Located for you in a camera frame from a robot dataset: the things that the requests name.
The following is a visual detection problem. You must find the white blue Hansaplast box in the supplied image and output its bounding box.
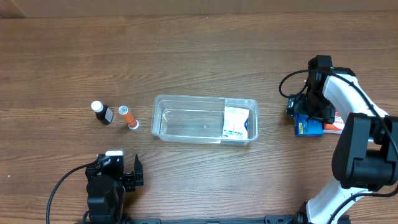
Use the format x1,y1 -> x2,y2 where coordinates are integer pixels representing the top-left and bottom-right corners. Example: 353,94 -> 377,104
221,106 -> 249,140

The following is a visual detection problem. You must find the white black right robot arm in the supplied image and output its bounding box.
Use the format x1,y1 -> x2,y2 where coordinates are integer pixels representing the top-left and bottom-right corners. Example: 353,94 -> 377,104
287,65 -> 397,223

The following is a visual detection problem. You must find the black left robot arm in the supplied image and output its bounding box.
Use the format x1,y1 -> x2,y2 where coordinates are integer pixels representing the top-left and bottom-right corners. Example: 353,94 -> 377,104
85,151 -> 144,223

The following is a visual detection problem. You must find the clear plastic container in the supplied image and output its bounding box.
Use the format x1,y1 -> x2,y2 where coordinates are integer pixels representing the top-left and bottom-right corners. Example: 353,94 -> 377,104
151,95 -> 259,145

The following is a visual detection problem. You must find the blue cough medicine box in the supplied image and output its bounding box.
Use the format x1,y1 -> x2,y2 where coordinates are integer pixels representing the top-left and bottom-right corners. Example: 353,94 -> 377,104
294,114 -> 323,136

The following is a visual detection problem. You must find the red white medicine box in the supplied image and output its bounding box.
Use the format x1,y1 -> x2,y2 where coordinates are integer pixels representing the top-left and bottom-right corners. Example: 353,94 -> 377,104
323,110 -> 345,134

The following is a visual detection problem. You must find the orange tablet tube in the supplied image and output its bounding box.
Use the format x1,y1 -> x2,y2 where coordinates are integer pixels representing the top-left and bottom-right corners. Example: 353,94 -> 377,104
118,105 -> 139,130

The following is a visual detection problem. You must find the dark syrup bottle white cap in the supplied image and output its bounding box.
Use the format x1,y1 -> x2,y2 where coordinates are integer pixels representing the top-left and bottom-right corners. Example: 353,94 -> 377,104
91,100 -> 114,125

